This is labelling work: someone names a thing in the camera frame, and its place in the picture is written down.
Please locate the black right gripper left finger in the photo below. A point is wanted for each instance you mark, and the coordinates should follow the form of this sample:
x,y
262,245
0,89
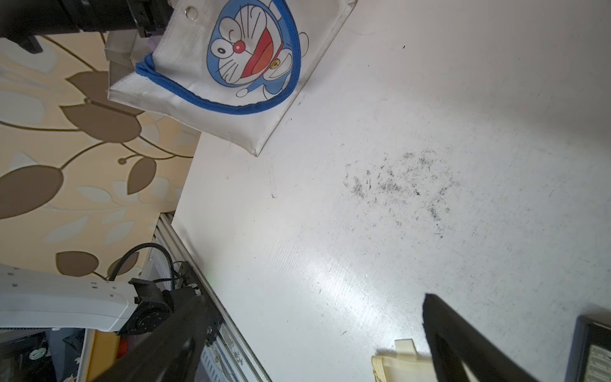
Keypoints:
x,y
171,352

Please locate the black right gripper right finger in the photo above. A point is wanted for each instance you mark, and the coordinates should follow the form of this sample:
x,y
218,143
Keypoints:
x,y
456,346

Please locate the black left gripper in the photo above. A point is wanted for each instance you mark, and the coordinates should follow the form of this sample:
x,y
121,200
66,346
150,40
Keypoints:
x,y
22,21

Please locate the yellow trimmed mesh pouch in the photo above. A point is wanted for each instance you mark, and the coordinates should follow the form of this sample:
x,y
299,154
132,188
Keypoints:
x,y
404,363

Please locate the white canvas tote bag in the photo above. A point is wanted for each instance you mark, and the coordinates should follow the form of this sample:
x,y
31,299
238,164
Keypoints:
x,y
232,68

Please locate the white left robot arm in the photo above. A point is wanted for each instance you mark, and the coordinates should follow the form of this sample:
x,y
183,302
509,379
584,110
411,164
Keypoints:
x,y
85,130

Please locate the black screwdriver bit case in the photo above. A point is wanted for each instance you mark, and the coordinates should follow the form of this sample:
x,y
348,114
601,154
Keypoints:
x,y
589,358

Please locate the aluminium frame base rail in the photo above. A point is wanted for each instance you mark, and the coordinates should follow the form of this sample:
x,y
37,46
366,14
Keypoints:
x,y
223,353

